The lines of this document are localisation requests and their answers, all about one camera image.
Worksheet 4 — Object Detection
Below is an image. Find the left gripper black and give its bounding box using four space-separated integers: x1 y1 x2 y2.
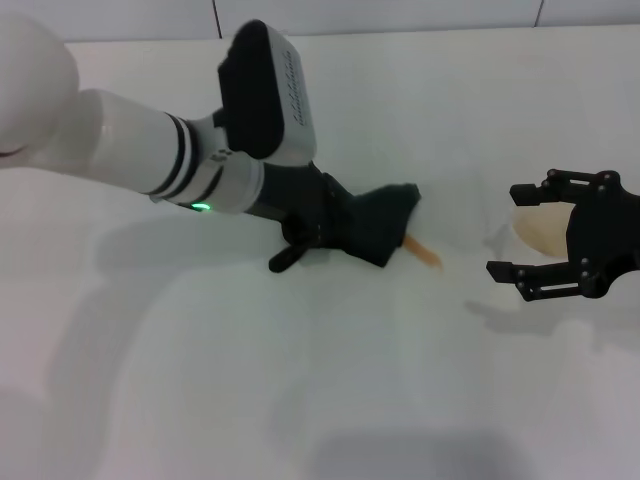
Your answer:
253 159 364 254

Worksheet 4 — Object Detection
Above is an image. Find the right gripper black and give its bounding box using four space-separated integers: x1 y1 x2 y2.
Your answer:
486 168 640 303

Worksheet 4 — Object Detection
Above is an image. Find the white paper cup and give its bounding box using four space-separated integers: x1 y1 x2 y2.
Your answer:
482 202 574 307

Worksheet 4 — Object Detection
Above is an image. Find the dark blue rag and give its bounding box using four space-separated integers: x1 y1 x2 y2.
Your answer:
268 183 422 274

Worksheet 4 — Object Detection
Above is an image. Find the orange liquid spill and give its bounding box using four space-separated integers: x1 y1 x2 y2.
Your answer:
403 233 445 274

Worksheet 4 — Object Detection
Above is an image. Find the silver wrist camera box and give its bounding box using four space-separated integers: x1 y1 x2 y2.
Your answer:
215 18 319 164

